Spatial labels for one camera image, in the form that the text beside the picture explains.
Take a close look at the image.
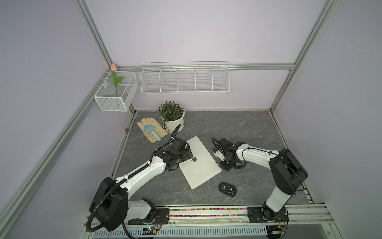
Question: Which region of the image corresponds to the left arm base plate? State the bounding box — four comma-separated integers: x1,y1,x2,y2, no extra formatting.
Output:
128,208,170,225

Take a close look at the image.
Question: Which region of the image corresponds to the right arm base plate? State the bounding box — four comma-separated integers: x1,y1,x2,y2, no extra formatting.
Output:
247,206,289,223

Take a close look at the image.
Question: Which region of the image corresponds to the white mesh wall box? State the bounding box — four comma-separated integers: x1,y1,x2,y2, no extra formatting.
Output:
94,71,138,112

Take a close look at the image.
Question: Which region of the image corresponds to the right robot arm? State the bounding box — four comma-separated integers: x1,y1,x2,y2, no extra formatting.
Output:
212,138,308,223

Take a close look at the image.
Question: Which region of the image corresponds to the aluminium front rail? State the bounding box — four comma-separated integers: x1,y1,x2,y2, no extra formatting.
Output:
80,204,342,239

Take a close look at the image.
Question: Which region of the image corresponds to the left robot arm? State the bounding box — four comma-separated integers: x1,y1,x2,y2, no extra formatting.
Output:
86,125,193,233

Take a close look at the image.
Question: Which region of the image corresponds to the beige work glove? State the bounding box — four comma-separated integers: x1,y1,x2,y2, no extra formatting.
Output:
137,118,168,143

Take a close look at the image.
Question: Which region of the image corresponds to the white wire shelf basket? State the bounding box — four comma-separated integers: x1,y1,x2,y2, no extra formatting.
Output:
140,61,230,94

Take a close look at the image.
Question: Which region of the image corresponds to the black wireless mouse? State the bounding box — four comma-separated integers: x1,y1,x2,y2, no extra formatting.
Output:
218,182,237,197

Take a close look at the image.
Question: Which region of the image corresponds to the blue garden trowel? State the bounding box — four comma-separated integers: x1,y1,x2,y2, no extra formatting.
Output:
144,124,162,142

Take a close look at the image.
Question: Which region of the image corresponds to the pink artificial tulip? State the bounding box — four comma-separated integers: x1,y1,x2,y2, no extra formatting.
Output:
110,63,123,97

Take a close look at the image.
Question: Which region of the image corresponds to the silver laptop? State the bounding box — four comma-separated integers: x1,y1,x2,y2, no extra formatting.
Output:
180,136,222,190

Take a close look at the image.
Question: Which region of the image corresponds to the potted green plant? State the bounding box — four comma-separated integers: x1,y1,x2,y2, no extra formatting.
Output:
157,101,185,133

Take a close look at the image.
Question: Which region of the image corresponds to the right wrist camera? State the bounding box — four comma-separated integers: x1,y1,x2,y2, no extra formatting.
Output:
214,150,225,161

